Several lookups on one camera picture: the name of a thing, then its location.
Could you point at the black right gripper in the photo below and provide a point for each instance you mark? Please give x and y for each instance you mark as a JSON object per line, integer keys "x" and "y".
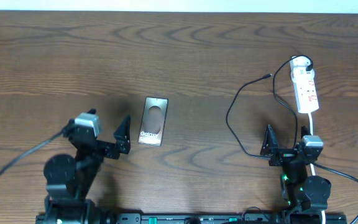
{"x": 283, "y": 155}

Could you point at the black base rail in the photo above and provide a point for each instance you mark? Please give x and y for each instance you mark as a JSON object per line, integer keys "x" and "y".
{"x": 136, "y": 218}

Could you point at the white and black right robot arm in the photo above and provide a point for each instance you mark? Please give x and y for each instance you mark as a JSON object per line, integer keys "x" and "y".
{"x": 307, "y": 195}

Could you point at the white power strip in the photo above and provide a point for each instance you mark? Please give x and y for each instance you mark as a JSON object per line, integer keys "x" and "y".
{"x": 302, "y": 76}

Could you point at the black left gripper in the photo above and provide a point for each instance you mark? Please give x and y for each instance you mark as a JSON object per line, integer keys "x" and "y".
{"x": 122, "y": 137}

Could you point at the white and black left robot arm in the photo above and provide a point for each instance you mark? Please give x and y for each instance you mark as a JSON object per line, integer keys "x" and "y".
{"x": 69, "y": 179}

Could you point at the bronze Galaxy smartphone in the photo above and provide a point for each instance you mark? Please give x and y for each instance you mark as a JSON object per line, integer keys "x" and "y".
{"x": 153, "y": 121}

